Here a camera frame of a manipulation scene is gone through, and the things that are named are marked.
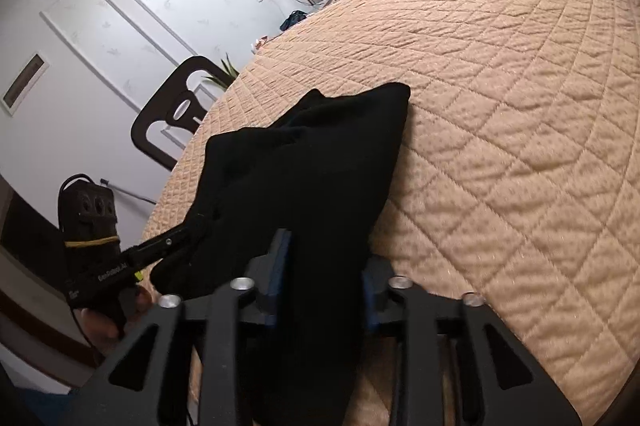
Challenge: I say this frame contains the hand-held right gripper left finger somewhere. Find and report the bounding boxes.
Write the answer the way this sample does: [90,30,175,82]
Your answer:
[60,228,294,426]

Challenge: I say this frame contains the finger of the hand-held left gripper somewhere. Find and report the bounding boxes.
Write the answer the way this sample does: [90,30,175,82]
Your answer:
[120,216,208,270]

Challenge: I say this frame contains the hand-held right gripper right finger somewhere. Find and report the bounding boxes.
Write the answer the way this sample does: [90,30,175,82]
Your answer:
[360,256,583,426]

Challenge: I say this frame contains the black pants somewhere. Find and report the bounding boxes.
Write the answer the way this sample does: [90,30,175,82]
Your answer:
[150,82,412,426]

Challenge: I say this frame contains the person's left hand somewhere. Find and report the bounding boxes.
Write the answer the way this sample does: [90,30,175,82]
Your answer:
[80,286,156,355]

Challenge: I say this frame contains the thin metal rod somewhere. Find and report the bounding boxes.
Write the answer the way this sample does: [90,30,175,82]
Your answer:
[100,178,157,207]

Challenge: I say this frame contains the dark wooden chair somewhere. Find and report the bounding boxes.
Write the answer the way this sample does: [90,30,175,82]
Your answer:
[131,56,236,171]

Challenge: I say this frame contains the green potted plant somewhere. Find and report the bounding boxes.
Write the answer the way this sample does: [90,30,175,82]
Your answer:
[202,53,241,89]

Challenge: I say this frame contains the peach quilted blanket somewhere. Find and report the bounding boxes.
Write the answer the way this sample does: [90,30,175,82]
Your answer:
[141,0,640,426]

